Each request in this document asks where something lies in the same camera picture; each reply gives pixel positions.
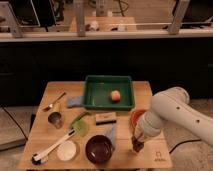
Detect orange round plate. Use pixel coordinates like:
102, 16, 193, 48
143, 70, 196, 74
130, 109, 145, 130

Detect black cable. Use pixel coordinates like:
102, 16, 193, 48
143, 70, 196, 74
1, 107, 29, 142
168, 139, 201, 155

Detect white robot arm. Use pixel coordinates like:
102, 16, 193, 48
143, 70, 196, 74
133, 87, 213, 147

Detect brown wooden block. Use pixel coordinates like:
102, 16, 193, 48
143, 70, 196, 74
95, 112, 117, 125

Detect gold spoon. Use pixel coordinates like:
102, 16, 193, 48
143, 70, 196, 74
42, 92, 66, 112

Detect white tongs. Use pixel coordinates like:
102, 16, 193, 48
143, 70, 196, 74
31, 129, 75, 165

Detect dark grape bunch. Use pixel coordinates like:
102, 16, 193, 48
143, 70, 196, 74
131, 137, 144, 153

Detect blue triangular cloth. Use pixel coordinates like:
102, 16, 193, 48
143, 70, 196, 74
104, 124, 117, 147

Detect white round lid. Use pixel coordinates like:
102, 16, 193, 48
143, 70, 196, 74
57, 141, 77, 161

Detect black cable left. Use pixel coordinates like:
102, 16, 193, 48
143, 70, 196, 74
1, 107, 29, 142

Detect green spatula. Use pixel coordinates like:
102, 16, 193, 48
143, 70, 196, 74
70, 112, 90, 137

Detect orange peach fruit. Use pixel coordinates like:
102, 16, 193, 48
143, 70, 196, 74
110, 90, 121, 101

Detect metal cup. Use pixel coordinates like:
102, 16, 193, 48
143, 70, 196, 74
48, 102, 63, 129

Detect green plastic tray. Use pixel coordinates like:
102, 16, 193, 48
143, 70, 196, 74
82, 75, 135, 111

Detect dark purple bowl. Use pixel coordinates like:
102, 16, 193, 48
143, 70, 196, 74
85, 135, 113, 164

